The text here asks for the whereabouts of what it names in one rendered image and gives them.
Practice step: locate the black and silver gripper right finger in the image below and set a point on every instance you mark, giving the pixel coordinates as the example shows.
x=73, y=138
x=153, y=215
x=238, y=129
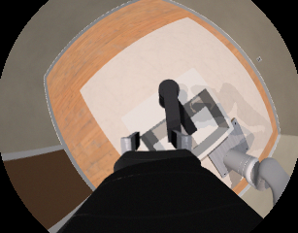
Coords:
x=181, y=141

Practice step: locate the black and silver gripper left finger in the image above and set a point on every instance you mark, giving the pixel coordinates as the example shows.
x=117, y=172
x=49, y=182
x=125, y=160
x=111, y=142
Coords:
x=132, y=142

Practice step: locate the black mixer tap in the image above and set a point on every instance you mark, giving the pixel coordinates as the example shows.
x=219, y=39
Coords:
x=176, y=115

